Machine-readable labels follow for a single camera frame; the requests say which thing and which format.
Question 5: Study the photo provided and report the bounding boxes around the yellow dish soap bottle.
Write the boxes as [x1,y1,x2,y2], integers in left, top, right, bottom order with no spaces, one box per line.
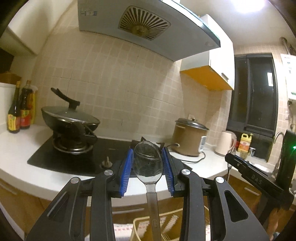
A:
[238,133,253,160]

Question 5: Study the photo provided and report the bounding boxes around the pink electric kettle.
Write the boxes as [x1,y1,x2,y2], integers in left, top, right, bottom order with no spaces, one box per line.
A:
[214,131,237,156]

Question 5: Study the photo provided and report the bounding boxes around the wooden base cabinets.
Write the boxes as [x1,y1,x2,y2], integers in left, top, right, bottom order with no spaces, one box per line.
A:
[0,175,262,239]

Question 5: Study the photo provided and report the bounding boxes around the dark soy sauce bottle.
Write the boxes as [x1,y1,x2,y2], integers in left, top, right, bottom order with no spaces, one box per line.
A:
[8,80,21,133]

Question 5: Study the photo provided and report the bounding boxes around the metal sink faucet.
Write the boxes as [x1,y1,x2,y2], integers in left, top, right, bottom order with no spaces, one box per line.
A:
[271,131,286,179]

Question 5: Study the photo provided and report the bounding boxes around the white wall cabinet orange bottom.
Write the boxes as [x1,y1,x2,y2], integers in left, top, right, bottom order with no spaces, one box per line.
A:
[180,14,235,91]

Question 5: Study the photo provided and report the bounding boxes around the black wok with lid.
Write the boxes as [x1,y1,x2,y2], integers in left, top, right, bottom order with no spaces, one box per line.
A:
[41,87,100,145]

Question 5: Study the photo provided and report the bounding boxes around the left upper white cabinet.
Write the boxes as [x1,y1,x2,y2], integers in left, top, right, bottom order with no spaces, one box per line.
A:
[1,1,71,56]

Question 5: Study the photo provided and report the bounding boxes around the striped woven table mat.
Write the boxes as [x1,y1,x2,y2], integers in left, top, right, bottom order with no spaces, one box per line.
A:
[85,223,210,240]

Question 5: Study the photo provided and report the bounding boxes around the dark window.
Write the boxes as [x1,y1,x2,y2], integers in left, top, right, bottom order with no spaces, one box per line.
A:
[226,53,278,161]

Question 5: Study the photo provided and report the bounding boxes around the black gas stove top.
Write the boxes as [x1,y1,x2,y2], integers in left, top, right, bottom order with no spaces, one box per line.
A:
[26,136,193,178]

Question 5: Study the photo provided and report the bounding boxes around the red label sauce bottle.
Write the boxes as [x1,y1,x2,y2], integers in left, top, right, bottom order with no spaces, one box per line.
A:
[20,80,33,129]

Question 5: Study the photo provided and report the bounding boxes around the white refrigerator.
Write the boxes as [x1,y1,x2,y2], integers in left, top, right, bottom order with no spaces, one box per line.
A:
[0,83,16,125]

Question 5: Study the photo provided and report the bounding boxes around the grey range hood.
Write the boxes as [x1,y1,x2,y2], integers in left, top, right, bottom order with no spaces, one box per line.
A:
[78,0,221,62]

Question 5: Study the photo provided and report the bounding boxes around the tan plastic utensil basket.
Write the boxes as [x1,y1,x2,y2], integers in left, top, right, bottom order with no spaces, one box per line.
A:
[130,206,211,240]

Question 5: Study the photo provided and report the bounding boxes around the yellow oil bottle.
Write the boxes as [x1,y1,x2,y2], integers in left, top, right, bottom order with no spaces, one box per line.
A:
[31,85,38,125]

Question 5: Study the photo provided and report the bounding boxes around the white water heater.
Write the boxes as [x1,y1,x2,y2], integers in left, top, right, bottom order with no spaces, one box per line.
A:
[280,54,296,102]

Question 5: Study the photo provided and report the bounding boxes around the brown rice cooker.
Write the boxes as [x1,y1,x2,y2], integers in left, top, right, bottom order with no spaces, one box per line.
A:
[171,118,209,157]

